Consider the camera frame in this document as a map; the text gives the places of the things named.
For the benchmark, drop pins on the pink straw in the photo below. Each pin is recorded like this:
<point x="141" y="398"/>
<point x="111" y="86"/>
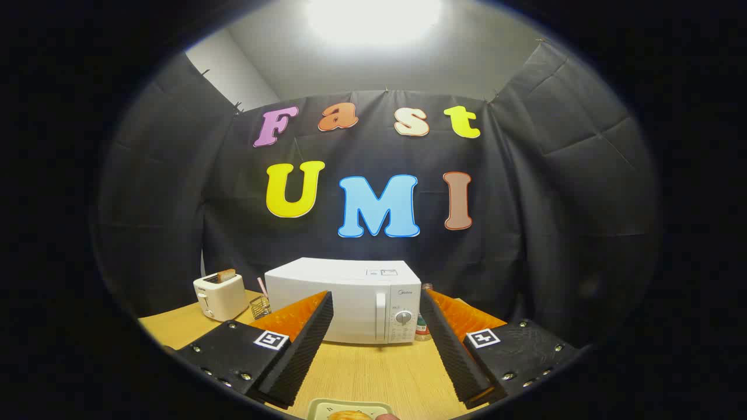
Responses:
<point x="262" y="287"/>

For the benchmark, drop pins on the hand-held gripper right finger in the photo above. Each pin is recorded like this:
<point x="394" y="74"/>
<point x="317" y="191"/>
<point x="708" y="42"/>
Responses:
<point x="452" y="350"/>

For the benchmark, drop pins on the golden bread bun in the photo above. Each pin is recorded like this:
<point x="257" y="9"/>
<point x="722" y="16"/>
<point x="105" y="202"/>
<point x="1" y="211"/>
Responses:
<point x="350" y="416"/>

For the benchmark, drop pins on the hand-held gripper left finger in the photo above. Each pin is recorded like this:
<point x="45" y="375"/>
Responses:
<point x="303" y="356"/>

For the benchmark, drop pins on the black backdrop cloth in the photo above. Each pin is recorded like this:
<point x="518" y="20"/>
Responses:
<point x="525" y="204"/>

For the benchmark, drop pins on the cream square plate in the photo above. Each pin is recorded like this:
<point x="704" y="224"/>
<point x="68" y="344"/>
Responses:
<point x="324" y="407"/>

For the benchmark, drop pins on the white toaster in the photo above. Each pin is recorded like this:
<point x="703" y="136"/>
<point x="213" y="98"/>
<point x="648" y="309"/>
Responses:
<point x="224" y="298"/>

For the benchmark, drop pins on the clear plastic water bottle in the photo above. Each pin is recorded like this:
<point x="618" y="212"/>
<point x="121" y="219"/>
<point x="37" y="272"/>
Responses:
<point x="421" y="330"/>

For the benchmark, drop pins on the white microwave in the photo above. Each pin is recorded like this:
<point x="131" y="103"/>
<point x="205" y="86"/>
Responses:
<point x="356" y="303"/>

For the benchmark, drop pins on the toast slice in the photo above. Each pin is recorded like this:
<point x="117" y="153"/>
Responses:
<point x="226" y="275"/>

